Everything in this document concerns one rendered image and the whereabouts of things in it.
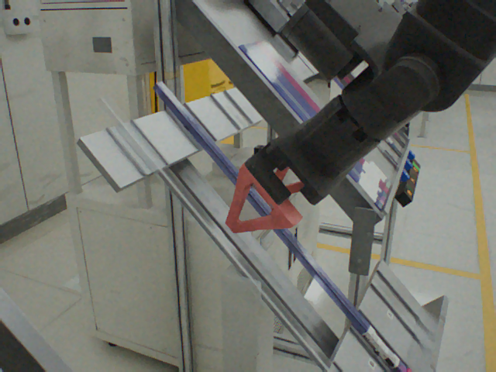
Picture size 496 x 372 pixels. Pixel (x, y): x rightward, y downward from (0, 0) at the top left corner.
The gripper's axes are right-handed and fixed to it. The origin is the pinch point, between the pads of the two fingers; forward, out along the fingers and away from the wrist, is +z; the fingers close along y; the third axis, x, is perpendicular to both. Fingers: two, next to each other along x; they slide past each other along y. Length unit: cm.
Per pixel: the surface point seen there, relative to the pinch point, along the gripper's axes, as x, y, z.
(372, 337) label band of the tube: 22.5, -9.9, 6.6
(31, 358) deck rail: -2.2, 21.3, 13.2
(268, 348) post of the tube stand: 17.9, -11.7, 24.3
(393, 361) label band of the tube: 26.6, -9.9, 6.6
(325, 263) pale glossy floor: 41, -147, 96
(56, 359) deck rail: -0.8, 19.8, 12.9
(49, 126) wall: -113, -130, 171
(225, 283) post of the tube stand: 5.3, -7.7, 18.6
